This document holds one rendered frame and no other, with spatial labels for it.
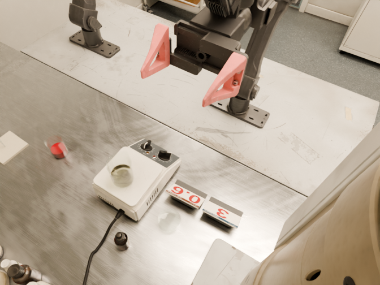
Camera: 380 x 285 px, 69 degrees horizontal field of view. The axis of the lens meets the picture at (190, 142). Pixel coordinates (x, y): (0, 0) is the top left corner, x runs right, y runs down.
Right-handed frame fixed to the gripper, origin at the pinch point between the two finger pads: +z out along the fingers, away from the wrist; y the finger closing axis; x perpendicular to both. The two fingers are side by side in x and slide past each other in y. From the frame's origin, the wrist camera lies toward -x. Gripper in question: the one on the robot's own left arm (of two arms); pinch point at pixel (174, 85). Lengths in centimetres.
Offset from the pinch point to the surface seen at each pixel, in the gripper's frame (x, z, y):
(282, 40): 133, -225, -21
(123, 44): 41, -44, -51
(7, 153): 39, 12, -46
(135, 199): 31.3, 7.1, -5.6
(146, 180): 31.4, 2.0, -6.6
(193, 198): 38.0, -2.5, 3.9
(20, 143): 39, 8, -46
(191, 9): 113, -192, -104
